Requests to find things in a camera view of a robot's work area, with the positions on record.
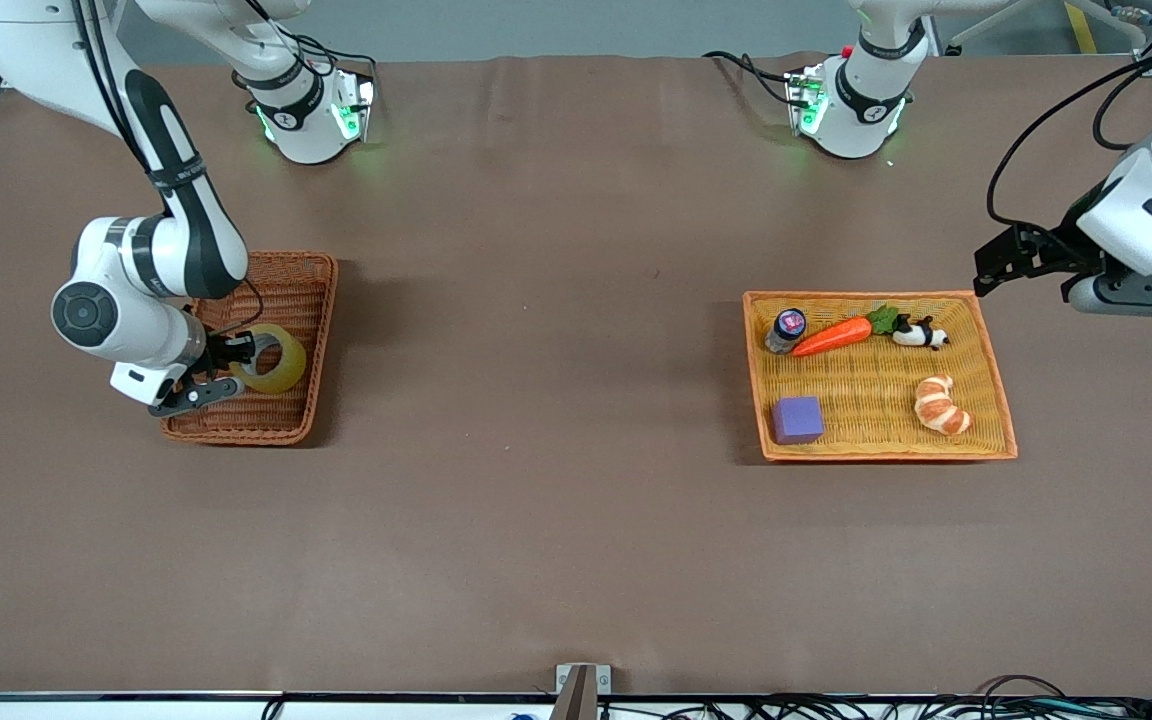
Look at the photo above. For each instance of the toy croissant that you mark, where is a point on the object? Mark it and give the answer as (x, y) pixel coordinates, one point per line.
(939, 405)

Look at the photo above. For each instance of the yellow packing tape roll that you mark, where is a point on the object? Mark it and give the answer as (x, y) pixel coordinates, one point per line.
(291, 370)

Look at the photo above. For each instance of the orange wicker tray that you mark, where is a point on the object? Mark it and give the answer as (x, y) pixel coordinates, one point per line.
(876, 430)

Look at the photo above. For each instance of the brown wicker basket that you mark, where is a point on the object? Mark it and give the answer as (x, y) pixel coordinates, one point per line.
(286, 420)

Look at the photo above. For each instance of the black white panda toy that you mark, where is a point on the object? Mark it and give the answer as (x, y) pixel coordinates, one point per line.
(921, 333)

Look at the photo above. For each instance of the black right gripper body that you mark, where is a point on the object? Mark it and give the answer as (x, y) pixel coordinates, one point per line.
(220, 354)

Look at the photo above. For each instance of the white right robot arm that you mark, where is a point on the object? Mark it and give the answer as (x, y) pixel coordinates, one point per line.
(106, 320)

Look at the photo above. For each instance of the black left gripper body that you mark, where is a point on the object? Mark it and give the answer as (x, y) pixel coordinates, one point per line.
(1064, 247)

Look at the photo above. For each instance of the grey metal table bracket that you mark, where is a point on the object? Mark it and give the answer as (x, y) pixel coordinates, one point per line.
(583, 690)

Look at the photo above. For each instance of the grey metal stand leg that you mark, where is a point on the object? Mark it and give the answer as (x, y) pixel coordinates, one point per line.
(986, 25)

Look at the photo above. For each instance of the orange toy carrot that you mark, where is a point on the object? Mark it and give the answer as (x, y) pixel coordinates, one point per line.
(831, 337)

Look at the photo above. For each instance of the small dark bottle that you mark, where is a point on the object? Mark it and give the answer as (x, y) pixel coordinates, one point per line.
(786, 328)

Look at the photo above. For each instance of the purple cube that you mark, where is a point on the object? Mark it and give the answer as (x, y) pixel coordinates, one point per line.
(797, 420)

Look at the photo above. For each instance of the brown table cover sheet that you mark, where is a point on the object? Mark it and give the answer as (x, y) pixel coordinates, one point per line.
(556, 400)

